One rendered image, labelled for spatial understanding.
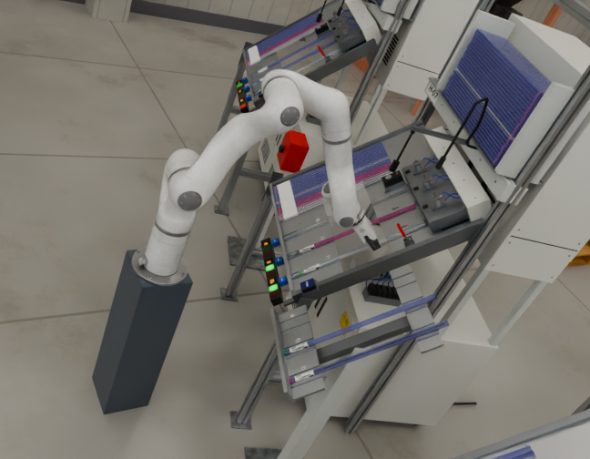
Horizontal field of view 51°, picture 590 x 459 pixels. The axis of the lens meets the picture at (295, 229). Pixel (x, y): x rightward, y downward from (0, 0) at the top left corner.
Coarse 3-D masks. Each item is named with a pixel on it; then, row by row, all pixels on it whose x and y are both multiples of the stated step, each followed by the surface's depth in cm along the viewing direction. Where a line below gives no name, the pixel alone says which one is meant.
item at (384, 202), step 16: (384, 144) 262; (400, 144) 258; (416, 144) 254; (400, 160) 251; (368, 192) 244; (384, 192) 241; (400, 192) 237; (384, 208) 235; (400, 208) 231; (416, 208) 228; (384, 224) 228; (400, 224) 225; (416, 224) 222; (400, 240) 220; (416, 240) 217
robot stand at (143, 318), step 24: (120, 288) 216; (144, 288) 200; (168, 288) 205; (120, 312) 217; (144, 312) 208; (168, 312) 214; (120, 336) 218; (144, 336) 217; (168, 336) 223; (120, 360) 220; (144, 360) 226; (96, 384) 244; (120, 384) 230; (144, 384) 237; (120, 408) 240
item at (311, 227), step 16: (320, 208) 249; (288, 224) 249; (304, 224) 246; (320, 224) 242; (288, 240) 242; (304, 240) 239; (320, 240) 235; (288, 256) 236; (304, 256) 233; (320, 256) 229; (336, 256) 226; (320, 272) 223; (336, 272) 220
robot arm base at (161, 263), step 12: (156, 228) 196; (156, 240) 197; (168, 240) 196; (180, 240) 197; (144, 252) 210; (156, 252) 199; (168, 252) 199; (180, 252) 202; (132, 264) 204; (144, 264) 204; (156, 264) 202; (168, 264) 202; (180, 264) 212; (144, 276) 202; (156, 276) 204; (168, 276) 206; (180, 276) 208
